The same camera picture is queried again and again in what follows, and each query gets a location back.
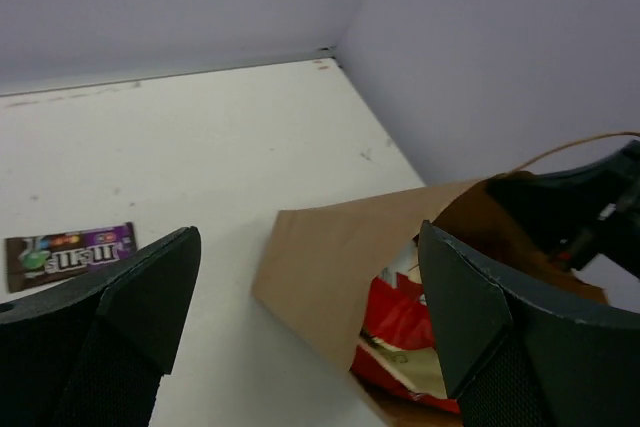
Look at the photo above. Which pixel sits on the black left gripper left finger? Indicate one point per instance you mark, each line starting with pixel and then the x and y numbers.
pixel 92 351

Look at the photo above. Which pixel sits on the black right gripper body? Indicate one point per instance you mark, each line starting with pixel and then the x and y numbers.
pixel 576 215

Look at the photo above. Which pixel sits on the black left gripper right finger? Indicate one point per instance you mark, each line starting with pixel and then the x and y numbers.
pixel 515 351

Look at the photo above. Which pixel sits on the brown paper bag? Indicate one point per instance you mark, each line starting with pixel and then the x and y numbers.
pixel 319 263

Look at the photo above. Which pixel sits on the red and beige snack bag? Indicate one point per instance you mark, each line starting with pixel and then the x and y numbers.
pixel 413 375

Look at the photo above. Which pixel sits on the red snack bag with barcode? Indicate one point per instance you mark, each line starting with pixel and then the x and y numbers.
pixel 396 315

